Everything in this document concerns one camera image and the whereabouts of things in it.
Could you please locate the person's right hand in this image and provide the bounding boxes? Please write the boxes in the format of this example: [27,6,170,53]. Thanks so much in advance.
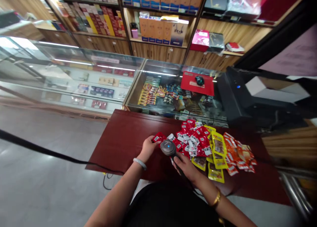
[173,151,201,183]

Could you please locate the person's left hand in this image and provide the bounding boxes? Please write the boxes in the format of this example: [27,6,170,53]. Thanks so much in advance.
[137,135,161,163]

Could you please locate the grey handheld barcode scanner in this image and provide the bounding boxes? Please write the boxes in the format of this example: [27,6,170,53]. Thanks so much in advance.
[159,139,189,182]

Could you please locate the single red snack packet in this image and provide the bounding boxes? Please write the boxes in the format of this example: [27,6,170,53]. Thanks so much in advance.
[152,132,167,144]

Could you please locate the pile of red packets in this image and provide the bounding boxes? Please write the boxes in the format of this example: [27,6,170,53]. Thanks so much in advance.
[166,119,213,161]

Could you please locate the pile of yellow packets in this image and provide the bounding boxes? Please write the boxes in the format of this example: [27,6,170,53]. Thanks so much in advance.
[191,125,229,184]

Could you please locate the dark red wooden table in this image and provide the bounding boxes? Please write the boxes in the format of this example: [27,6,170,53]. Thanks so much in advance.
[85,109,293,207]

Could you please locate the person's body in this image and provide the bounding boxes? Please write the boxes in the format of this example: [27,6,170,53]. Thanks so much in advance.
[123,179,234,227]

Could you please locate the pile of orange packets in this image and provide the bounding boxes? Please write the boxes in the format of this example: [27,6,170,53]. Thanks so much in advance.
[222,132,258,177]

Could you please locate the red mouse pad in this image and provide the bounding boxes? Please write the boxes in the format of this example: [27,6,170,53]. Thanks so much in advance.
[180,71,215,97]

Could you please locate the black cash register machine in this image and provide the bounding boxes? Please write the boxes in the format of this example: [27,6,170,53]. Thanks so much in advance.
[217,66,311,131]

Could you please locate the glass display counter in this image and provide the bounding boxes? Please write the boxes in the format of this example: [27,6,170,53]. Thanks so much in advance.
[0,35,229,127]

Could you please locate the black cable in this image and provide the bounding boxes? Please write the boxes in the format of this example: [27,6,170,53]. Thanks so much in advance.
[0,129,124,190]

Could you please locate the wooden wall shelf with goods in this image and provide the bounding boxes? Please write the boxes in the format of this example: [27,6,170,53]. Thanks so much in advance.
[0,0,309,72]

